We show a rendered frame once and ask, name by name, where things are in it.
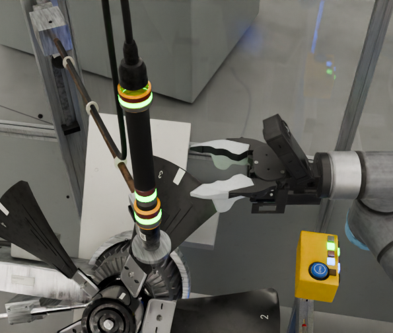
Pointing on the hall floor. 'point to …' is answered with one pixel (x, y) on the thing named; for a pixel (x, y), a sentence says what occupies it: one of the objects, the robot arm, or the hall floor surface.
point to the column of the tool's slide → (78, 154)
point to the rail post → (292, 319)
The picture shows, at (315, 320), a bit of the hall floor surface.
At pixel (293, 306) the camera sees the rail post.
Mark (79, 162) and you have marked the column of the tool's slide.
